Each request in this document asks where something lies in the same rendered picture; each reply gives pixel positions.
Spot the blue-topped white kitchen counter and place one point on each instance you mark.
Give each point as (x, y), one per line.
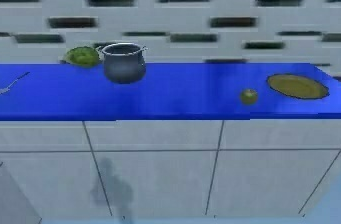
(164, 140)

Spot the dark grey metal pot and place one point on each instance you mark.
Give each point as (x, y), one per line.
(124, 65)

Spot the small green apple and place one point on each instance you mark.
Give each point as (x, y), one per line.
(249, 96)

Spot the green lettuce head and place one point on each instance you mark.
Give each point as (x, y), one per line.
(82, 56)

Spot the olive green plate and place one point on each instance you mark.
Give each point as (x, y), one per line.
(297, 86)

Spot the grey metal spoon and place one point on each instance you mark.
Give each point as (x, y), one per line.
(7, 86)

